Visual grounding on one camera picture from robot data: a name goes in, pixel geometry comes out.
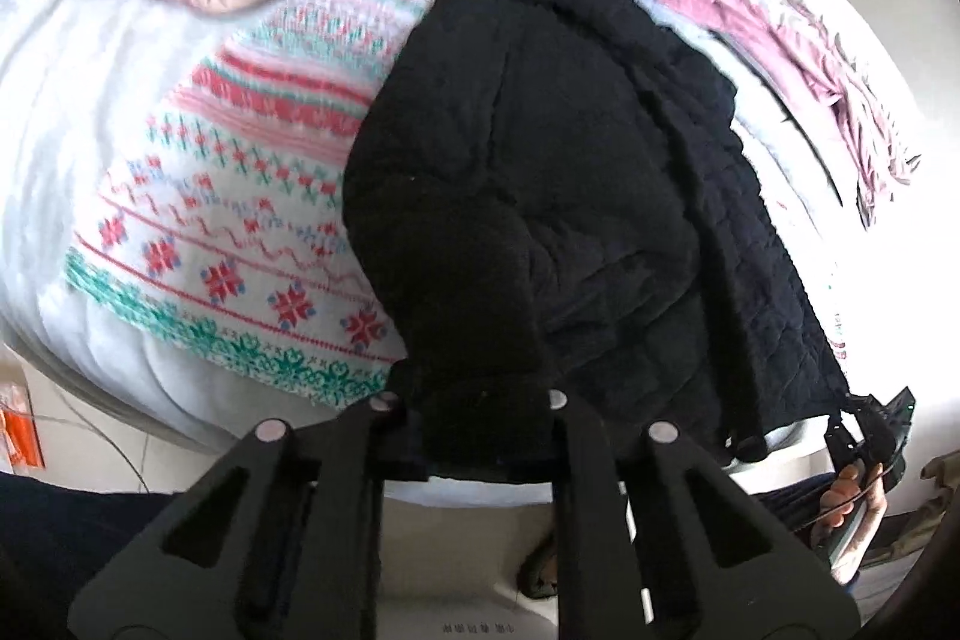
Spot striped patterned blanket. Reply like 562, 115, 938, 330
64, 0, 492, 408

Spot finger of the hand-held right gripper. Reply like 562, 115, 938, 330
823, 394, 863, 461

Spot thin floor cable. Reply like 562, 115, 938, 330
30, 415, 151, 487

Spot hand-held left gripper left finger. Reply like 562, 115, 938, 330
67, 389, 432, 640

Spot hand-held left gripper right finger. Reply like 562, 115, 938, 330
544, 385, 860, 640

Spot person's right hand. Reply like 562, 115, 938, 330
817, 464, 890, 585

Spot pink and white duvet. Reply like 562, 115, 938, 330
616, 0, 922, 229

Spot orange bag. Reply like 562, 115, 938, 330
0, 381, 42, 468

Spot white bed sheet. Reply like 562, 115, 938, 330
0, 0, 848, 510

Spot olive patterned cloth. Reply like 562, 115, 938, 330
919, 452, 960, 536

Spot black quilted coat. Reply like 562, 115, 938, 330
341, 0, 852, 483

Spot dark slipper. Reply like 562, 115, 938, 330
517, 527, 560, 600

